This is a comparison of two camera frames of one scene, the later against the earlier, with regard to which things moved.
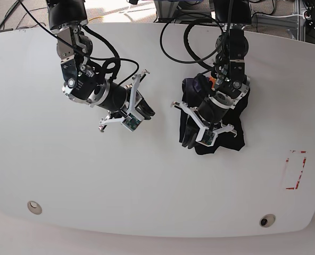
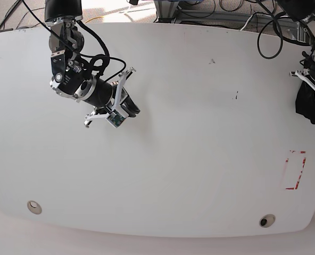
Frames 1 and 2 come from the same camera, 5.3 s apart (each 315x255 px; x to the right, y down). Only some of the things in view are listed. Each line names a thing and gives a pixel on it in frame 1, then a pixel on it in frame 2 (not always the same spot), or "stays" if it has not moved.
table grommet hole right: [267, 220] stays
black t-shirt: [195, 90] → [306, 104]
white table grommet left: [34, 207] stays
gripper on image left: [119, 100] → [108, 98]
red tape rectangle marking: [304, 165] stays
